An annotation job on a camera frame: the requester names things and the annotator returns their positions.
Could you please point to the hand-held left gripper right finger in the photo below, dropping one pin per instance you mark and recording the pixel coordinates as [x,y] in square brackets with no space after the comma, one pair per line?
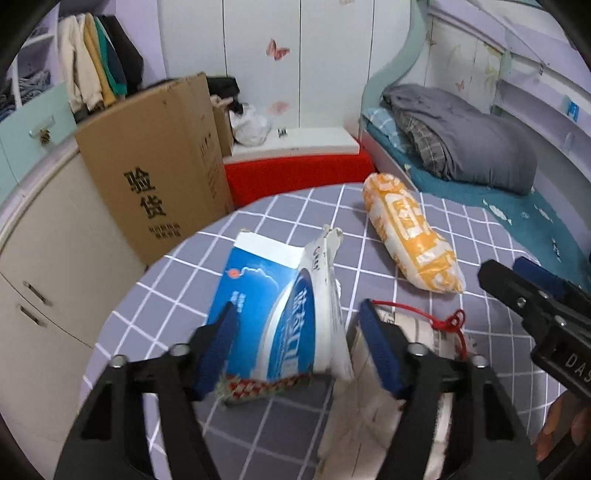
[378,346]

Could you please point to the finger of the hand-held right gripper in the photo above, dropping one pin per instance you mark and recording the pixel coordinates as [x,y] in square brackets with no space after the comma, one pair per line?
[540,274]
[512,290]

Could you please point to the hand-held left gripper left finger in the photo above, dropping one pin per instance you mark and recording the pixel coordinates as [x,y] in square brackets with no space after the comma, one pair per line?
[217,350]

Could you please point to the white blue printed plastic bag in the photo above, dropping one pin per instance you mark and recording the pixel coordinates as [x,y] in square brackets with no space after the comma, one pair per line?
[332,323]

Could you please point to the newsprint paper bag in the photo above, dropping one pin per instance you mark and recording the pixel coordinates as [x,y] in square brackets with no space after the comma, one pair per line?
[355,415]

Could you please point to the orange snack bag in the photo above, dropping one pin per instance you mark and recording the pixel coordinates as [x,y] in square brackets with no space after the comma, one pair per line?
[411,230]

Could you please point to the person's right hand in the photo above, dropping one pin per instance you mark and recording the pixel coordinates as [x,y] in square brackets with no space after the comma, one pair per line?
[551,424]

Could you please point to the teal bedsheet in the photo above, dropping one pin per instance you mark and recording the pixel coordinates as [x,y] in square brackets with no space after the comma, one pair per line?
[531,217]

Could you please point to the grey quilt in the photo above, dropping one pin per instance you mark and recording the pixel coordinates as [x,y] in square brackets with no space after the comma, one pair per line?
[485,138]

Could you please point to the round table checked cloth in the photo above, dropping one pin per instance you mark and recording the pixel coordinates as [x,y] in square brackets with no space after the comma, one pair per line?
[300,221]

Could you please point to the blue tag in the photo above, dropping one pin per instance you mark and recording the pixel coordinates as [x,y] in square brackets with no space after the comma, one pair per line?
[572,110]

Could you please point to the grey plaid blanket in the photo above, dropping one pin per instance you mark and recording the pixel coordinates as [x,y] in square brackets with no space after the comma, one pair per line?
[425,138]

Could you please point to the white low cabinet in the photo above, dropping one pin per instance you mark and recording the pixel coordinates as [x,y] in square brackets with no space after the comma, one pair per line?
[55,258]

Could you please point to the large cardboard box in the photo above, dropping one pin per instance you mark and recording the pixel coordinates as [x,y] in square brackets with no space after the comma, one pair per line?
[152,161]

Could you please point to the purple headboard shelf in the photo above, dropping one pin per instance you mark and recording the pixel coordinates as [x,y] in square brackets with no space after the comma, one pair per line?
[508,69]

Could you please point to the light blue checked pillow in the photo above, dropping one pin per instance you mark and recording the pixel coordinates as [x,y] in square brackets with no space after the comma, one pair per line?
[383,124]

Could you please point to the white board platform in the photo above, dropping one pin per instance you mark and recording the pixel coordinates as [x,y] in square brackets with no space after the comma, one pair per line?
[300,141]

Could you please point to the pink flower sticker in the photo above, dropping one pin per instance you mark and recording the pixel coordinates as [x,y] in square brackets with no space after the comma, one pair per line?
[278,108]

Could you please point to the black clothes pile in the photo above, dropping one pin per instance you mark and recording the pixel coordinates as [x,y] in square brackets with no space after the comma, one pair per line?
[224,90]

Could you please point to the pine cone ornament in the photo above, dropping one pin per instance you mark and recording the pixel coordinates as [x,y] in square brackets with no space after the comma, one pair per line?
[45,137]

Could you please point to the teal drawer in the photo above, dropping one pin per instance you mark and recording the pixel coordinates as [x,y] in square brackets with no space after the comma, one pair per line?
[27,115]

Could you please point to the pink butterfly sticker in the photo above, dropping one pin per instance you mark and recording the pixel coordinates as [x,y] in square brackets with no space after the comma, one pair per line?
[277,49]

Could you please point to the row of hanging clothes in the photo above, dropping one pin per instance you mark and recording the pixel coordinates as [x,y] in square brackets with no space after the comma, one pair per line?
[97,64]

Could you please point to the folded jeans stack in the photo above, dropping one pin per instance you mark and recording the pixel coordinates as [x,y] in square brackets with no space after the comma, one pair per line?
[32,83]
[5,108]

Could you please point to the purple cubby shelf unit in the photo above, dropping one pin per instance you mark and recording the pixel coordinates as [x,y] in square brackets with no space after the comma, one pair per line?
[32,55]

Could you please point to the teal bunk bed frame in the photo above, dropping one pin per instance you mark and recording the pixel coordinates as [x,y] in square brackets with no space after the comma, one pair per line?
[397,50]

